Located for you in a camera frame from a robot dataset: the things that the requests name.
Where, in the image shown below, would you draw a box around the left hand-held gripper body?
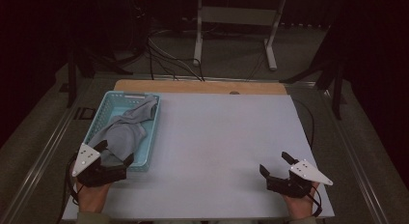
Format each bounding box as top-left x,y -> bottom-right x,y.
71,142 -> 128,188

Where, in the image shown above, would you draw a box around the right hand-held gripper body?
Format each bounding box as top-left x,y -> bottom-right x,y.
265,158 -> 334,199

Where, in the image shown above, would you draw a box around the grey cloth garment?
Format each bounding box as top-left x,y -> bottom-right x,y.
87,94 -> 159,168

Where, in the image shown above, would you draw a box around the light blue plastic basket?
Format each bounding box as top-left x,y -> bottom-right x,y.
83,90 -> 162,173

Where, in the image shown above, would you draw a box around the person's left hand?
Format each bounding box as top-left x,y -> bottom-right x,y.
76,181 -> 112,214

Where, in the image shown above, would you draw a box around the person's right hand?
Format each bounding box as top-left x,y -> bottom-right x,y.
282,181 -> 320,220

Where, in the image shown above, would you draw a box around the person's right sleeve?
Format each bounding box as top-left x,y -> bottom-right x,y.
288,215 -> 317,224

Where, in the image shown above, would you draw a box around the person's sleeve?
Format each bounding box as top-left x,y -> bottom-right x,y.
288,215 -> 317,224
75,210 -> 111,224

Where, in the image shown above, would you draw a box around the person's left sleeve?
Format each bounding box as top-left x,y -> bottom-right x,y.
75,210 -> 111,224

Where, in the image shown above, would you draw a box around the black tripod stand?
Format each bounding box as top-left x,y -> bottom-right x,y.
66,5 -> 152,109
279,22 -> 350,121

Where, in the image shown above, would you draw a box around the white metal stand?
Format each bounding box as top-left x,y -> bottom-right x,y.
193,0 -> 287,72

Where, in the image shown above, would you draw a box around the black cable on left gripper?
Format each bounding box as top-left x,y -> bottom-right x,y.
56,153 -> 85,224

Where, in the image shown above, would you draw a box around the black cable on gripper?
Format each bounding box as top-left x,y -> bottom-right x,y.
305,184 -> 323,218
56,153 -> 85,224

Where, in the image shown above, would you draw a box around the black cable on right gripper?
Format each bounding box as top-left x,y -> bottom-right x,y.
305,184 -> 323,218

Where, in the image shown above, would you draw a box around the black cable beside table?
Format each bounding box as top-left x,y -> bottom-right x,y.
290,98 -> 315,151

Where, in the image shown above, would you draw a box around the black floor cable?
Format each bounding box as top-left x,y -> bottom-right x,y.
147,30 -> 206,82

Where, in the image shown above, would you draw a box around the white floor cable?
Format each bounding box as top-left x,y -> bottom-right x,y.
148,37 -> 201,67

